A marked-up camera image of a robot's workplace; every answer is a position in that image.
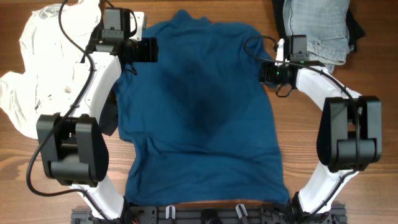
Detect black folded garment under jeans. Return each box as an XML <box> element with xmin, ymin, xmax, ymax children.
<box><xmin>272</xmin><ymin>0</ymin><xmax>365</xmax><ymax>52</ymax></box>

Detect white shirt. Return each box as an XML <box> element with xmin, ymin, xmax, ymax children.
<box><xmin>1</xmin><ymin>1</ymin><xmax>101</xmax><ymax>139</ymax></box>

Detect folded light blue jeans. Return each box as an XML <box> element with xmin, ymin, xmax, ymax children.
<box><xmin>283</xmin><ymin>0</ymin><xmax>351</xmax><ymax>73</ymax></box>

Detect black garment under pile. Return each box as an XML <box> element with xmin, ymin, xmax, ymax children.
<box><xmin>74</xmin><ymin>21</ymin><xmax>121</xmax><ymax>136</ymax></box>

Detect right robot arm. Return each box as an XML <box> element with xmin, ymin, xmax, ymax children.
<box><xmin>259</xmin><ymin>35</ymin><xmax>382</xmax><ymax>218</ymax></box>

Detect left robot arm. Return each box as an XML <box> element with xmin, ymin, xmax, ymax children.
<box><xmin>34</xmin><ymin>7</ymin><xmax>159</xmax><ymax>223</ymax></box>

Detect blue t-shirt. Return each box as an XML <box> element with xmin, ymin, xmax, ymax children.
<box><xmin>113</xmin><ymin>10</ymin><xmax>290</xmax><ymax>206</ymax></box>

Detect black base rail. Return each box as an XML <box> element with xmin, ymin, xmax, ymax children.
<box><xmin>70</xmin><ymin>204</ymin><xmax>348</xmax><ymax>224</ymax></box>

